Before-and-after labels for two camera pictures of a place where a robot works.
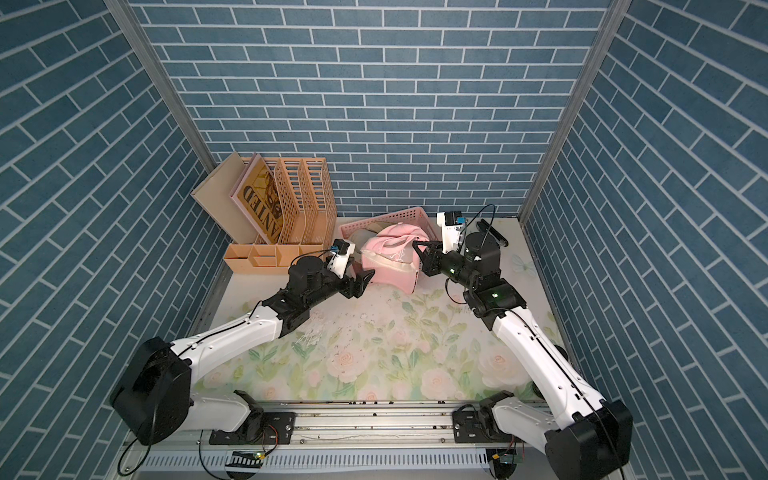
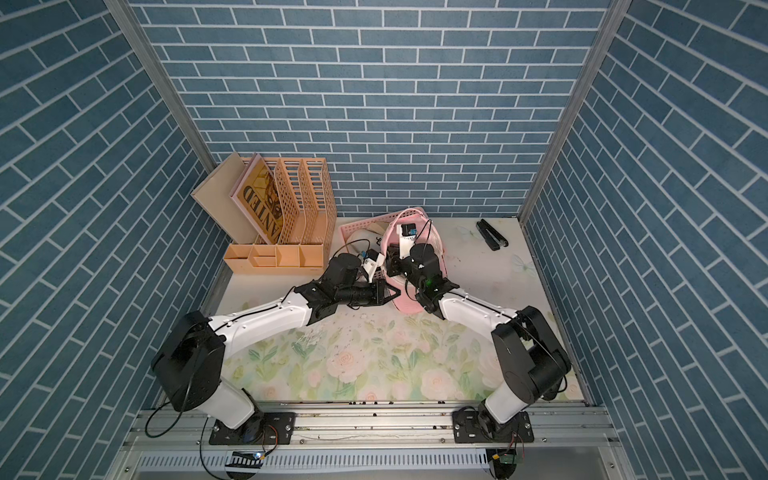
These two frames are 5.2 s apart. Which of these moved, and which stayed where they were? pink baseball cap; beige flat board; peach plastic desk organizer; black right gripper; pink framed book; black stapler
Moved: pink baseball cap; black right gripper
Stayed: black stapler; pink framed book; beige flat board; peach plastic desk organizer
